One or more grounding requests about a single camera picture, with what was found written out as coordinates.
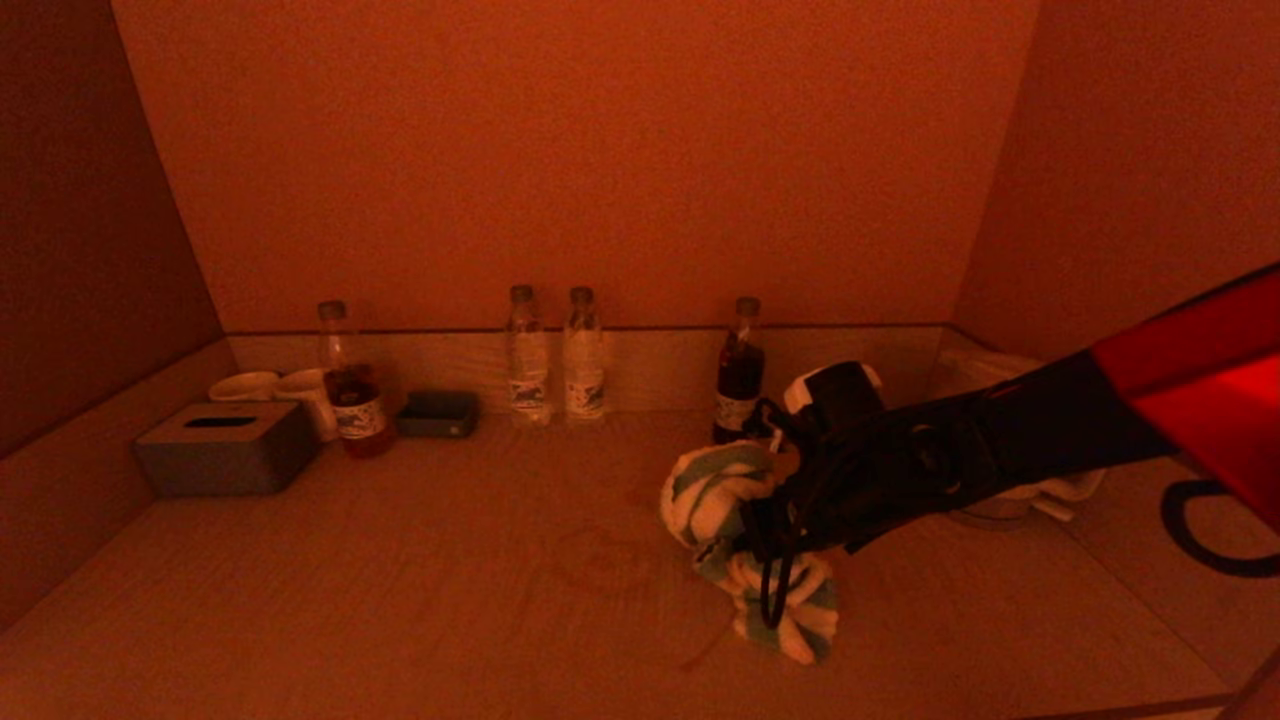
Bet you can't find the striped green white towel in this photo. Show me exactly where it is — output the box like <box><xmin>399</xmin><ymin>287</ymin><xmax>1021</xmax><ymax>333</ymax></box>
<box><xmin>660</xmin><ymin>442</ymin><xmax>839</xmax><ymax>665</ymax></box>

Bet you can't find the dark drink bottle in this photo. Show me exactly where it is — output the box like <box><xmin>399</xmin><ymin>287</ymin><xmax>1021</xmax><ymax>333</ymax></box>
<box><xmin>712</xmin><ymin>297</ymin><xmax>764</xmax><ymax>446</ymax></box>

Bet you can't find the white electric kettle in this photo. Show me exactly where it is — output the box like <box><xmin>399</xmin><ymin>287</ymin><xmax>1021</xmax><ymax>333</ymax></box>
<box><xmin>930</xmin><ymin>350</ymin><xmax>1106</xmax><ymax>529</ymax></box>

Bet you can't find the clear water bottle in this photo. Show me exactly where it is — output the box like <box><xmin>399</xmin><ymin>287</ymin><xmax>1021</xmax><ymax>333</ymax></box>
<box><xmin>561</xmin><ymin>287</ymin><xmax>606</xmax><ymax>429</ymax></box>
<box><xmin>505</xmin><ymin>285</ymin><xmax>552</xmax><ymax>427</ymax></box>

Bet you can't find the small teal tray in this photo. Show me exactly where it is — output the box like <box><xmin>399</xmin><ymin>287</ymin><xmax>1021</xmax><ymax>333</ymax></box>
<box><xmin>395</xmin><ymin>390</ymin><xmax>479</xmax><ymax>439</ymax></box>

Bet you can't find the amber tea bottle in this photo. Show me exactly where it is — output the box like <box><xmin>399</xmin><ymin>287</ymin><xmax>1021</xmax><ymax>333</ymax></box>
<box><xmin>316</xmin><ymin>301</ymin><xmax>395</xmax><ymax>460</ymax></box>

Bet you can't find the white ceramic mug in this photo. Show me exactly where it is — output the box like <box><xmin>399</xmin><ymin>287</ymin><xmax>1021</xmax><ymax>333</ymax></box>
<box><xmin>208</xmin><ymin>372</ymin><xmax>280</xmax><ymax>404</ymax></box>
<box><xmin>275</xmin><ymin>369</ymin><xmax>342</xmax><ymax>443</ymax></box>

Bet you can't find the blue-grey tissue box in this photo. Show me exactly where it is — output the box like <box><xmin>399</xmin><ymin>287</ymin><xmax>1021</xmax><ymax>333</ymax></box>
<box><xmin>134</xmin><ymin>402</ymin><xmax>321</xmax><ymax>499</ymax></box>

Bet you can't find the thin black camera cable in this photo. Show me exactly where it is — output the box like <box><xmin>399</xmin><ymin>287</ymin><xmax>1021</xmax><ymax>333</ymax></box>
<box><xmin>752</xmin><ymin>400</ymin><xmax>803</xmax><ymax>629</ymax></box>

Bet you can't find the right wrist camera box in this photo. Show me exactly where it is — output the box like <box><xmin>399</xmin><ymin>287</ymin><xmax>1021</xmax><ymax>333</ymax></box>
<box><xmin>783</xmin><ymin>361</ymin><xmax>886</xmax><ymax>431</ymax></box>

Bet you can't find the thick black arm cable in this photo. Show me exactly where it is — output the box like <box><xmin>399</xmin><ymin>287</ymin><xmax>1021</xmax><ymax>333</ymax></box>
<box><xmin>1160</xmin><ymin>480</ymin><xmax>1280</xmax><ymax>579</ymax></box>

